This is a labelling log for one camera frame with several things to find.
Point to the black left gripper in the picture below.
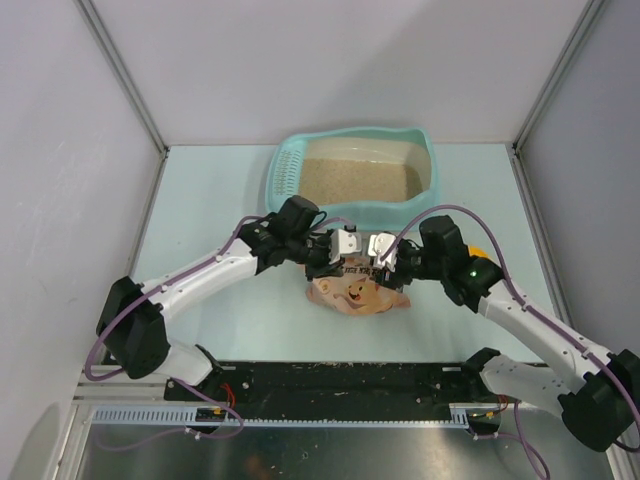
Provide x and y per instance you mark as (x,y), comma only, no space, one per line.
(323,269)

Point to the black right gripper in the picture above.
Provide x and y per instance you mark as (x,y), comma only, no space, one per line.
(394,280)

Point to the pink cat litter bag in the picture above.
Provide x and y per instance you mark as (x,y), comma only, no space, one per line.
(355,292)

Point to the yellow plastic litter scoop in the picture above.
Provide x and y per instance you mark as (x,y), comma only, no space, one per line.
(476,252)

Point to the teal and beige litter box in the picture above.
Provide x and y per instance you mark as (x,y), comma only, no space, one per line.
(407,146)

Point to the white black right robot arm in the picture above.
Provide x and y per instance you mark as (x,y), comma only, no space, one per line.
(486,288)

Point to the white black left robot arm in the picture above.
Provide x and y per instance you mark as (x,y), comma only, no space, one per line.
(134,320)

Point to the beige cat litter in box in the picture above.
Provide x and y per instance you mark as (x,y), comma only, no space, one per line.
(333,181)

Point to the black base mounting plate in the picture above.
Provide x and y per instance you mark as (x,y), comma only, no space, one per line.
(348,391)

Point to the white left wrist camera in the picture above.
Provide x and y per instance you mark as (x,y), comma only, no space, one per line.
(345,242)

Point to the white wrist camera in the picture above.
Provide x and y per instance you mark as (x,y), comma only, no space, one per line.
(345,242)
(382,251)

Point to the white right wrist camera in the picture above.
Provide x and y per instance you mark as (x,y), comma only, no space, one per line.
(382,251)

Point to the white slotted cable duct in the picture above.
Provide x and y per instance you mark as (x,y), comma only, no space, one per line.
(197,416)

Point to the aluminium frame rail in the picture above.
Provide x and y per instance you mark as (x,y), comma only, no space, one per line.
(488,374)

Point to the left aluminium corner post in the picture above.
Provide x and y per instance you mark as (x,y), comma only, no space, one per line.
(117,65)

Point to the aluminium corner post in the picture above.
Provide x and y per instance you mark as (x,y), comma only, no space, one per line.
(580,33)
(117,65)

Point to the right aluminium corner post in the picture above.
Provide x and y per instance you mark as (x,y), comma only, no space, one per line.
(580,33)

